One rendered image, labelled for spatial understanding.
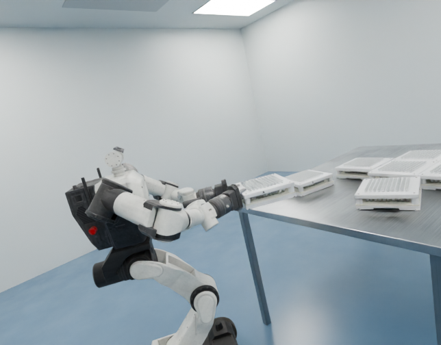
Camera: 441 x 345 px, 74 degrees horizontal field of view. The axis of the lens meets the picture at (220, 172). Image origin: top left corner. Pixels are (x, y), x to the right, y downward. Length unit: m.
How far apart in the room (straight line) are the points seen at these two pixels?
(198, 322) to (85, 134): 3.28
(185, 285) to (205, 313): 0.16
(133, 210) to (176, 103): 4.06
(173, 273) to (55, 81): 3.39
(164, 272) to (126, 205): 0.50
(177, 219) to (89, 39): 3.91
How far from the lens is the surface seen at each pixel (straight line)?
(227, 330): 1.91
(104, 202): 1.13
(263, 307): 2.13
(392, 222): 1.36
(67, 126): 4.30
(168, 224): 0.98
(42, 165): 4.22
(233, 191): 1.30
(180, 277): 1.48
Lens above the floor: 1.42
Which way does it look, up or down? 11 degrees down
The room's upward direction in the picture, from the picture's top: 13 degrees counter-clockwise
